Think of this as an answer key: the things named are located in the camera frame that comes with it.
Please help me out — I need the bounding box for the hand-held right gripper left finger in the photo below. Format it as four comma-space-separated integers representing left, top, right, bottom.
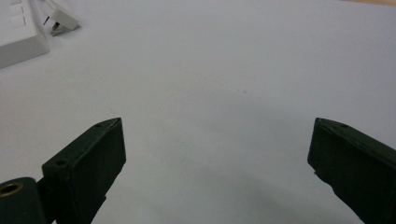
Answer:
41, 117, 127, 224

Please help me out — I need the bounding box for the white power strip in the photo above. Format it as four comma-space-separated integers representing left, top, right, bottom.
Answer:
0, 0, 51, 70

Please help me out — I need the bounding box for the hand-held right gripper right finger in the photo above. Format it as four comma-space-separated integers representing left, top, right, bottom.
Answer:
306, 117, 396, 224

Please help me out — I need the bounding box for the white power plug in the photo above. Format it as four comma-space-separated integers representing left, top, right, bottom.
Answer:
42, 0, 80, 36

